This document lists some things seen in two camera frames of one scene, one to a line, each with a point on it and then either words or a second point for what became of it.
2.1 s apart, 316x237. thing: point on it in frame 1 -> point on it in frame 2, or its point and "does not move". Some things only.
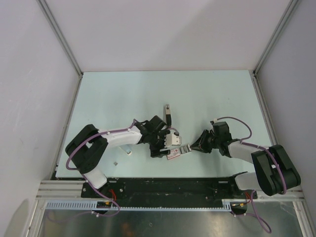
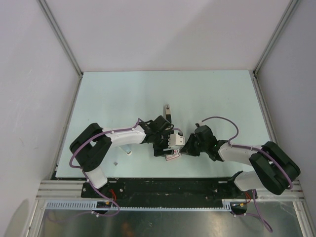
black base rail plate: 134,189 does not move
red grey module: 177,152 does not move
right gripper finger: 202,139 -> 191,142
